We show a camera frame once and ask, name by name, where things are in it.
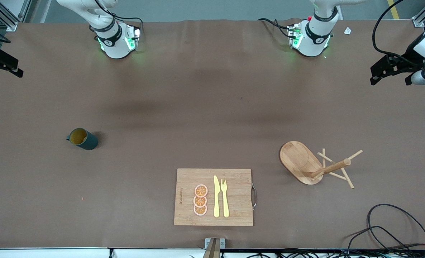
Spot teal cup with yellow inside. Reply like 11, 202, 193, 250
67, 128, 99, 151

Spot wooden mug rack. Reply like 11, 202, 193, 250
279, 140, 363, 190

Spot yellow plastic fork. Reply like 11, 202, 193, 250
221, 178, 230, 218

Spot yellow plastic knife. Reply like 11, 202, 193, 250
213, 175, 220, 218

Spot bamboo cutting board metal handle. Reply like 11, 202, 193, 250
173, 168, 258, 227

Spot aluminium camera post with bracket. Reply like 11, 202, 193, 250
202, 238, 225, 258

